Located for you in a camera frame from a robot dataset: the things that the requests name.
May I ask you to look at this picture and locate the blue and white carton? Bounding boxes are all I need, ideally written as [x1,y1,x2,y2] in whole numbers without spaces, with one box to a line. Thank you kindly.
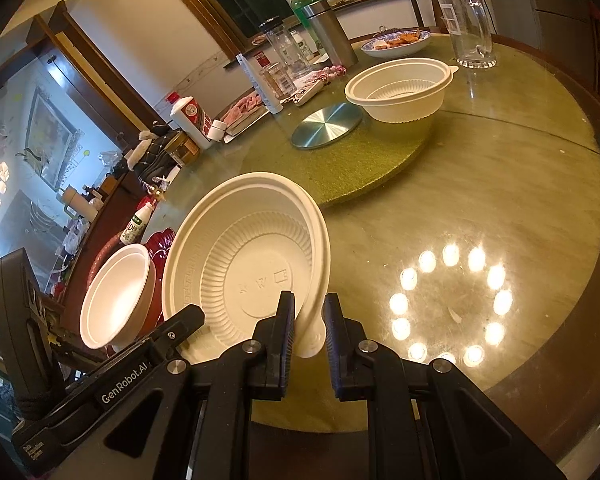
[236,52,285,114]

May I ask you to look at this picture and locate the clear bottle with black cap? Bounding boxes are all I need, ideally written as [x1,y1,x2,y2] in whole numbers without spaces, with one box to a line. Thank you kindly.
[258,16,312,78]

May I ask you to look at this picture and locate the blue and white porcelain bowl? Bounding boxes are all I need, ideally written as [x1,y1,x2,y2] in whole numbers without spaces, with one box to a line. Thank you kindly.
[360,30,434,59]

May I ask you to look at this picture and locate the fried food pieces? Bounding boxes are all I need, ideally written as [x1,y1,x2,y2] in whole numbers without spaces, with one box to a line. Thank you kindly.
[372,31,423,48]

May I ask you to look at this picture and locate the tray of sliced meat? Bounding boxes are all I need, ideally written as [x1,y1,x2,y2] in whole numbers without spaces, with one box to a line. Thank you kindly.
[220,91,273,137]

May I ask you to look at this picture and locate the pink patterned wrapper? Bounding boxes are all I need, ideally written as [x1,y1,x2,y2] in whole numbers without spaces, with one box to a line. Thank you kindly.
[305,64,348,83]

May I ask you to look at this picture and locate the red glass scalloped plate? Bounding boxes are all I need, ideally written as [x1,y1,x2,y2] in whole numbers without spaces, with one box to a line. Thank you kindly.
[142,227,177,273]

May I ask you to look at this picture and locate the white smooth foam bowl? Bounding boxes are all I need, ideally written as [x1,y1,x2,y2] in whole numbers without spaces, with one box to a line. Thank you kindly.
[79,243,157,351]

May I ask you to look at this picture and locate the green plastic soda bottle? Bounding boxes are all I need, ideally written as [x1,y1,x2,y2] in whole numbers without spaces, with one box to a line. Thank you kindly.
[286,0,326,56]

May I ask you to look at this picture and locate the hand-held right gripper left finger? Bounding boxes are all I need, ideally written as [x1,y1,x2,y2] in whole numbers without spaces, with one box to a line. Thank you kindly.
[60,291,297,480]

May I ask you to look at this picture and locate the black jacket with fur trim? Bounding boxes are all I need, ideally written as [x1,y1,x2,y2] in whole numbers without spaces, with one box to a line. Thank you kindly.
[125,130,183,196]

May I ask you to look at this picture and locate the white liquor bottle red cap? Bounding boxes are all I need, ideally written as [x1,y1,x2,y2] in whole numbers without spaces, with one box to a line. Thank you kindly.
[166,91,214,151]

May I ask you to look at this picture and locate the green round turntable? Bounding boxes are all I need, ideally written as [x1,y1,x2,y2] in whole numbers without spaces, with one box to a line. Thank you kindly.
[290,105,433,207]

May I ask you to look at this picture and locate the white ribbed plastic bowl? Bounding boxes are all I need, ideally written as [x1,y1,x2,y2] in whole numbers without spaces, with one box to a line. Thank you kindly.
[161,172,332,367]
[344,58,459,124]

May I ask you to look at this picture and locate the round metal turntable disc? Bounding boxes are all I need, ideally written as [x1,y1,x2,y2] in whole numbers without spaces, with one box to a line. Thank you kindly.
[290,102,364,151]

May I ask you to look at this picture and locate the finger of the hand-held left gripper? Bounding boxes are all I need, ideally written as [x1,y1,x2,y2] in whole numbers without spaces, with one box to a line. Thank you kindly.
[145,304,206,362]

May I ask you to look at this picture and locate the stainless steel thermos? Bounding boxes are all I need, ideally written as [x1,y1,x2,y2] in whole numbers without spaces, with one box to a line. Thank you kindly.
[301,1,359,68]

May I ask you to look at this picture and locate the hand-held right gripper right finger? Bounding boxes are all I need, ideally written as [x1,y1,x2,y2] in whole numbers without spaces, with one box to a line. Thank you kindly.
[323,292,567,480]

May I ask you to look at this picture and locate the cream thermos flask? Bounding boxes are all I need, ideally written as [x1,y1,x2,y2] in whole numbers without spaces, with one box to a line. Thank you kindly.
[57,185,101,221]

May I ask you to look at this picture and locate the clear glass pitcher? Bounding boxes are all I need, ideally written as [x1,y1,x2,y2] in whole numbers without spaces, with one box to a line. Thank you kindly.
[434,0,498,69]

